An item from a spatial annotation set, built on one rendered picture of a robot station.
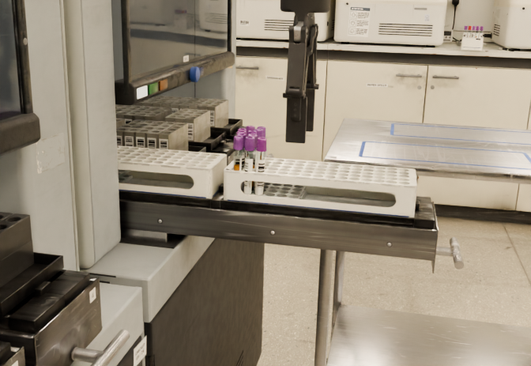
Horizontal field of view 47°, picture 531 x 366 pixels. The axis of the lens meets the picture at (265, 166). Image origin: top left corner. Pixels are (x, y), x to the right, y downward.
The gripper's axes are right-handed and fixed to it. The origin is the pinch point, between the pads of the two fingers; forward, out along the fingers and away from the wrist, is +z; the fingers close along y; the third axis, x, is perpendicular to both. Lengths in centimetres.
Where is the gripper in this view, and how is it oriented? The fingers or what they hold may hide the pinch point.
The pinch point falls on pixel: (300, 120)
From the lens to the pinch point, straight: 96.5
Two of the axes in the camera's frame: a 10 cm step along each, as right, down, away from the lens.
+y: 2.1, -2.5, 9.5
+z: -0.2, 9.6, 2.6
